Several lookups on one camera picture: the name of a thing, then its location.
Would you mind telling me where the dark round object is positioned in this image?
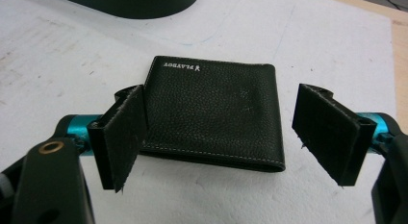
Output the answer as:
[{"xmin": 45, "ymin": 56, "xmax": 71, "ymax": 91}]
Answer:
[{"xmin": 49, "ymin": 0, "xmax": 201, "ymax": 20}]

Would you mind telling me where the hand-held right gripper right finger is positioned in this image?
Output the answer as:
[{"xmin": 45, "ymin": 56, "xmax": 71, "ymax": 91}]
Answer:
[{"xmin": 291, "ymin": 83, "xmax": 398, "ymax": 187}]

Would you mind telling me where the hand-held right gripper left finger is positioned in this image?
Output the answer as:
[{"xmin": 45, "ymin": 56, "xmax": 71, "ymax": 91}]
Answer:
[{"xmin": 56, "ymin": 84, "xmax": 149, "ymax": 194}]

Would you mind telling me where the black leather wallet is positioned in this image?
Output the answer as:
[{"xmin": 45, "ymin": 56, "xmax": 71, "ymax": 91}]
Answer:
[{"xmin": 138, "ymin": 55, "xmax": 287, "ymax": 173}]

